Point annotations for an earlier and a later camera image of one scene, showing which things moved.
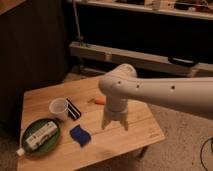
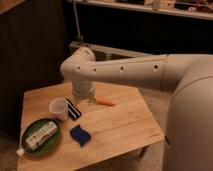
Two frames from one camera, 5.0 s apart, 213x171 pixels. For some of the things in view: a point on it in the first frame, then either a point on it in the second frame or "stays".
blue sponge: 81,136 stays
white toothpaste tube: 41,136 stays
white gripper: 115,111 → 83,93
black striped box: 73,110 stays
